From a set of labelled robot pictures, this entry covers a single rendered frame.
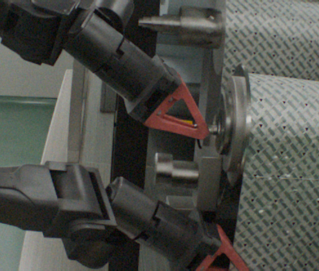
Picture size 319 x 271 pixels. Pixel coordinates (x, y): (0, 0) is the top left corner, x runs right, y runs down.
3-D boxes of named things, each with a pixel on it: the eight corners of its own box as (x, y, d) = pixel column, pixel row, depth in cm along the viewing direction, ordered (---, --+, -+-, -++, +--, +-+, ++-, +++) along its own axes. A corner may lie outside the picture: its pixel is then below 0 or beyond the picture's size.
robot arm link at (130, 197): (107, 194, 93) (118, 162, 97) (80, 228, 97) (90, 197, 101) (160, 225, 94) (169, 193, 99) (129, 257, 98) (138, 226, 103)
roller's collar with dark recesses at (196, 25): (176, 42, 128) (179, 3, 126) (214, 46, 128) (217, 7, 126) (179, 48, 121) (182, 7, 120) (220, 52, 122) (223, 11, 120)
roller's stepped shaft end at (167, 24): (137, 31, 125) (139, 11, 124) (177, 33, 126) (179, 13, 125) (138, 33, 122) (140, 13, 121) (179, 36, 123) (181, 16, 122)
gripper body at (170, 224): (184, 285, 95) (131, 256, 94) (178, 252, 105) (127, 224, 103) (217, 243, 94) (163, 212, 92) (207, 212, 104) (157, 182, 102)
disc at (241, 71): (222, 165, 111) (232, 54, 107) (225, 166, 111) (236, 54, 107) (237, 202, 97) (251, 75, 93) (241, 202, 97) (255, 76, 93)
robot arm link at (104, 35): (51, 51, 97) (78, 22, 94) (68, 24, 103) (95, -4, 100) (93, 86, 99) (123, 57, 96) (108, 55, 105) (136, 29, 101)
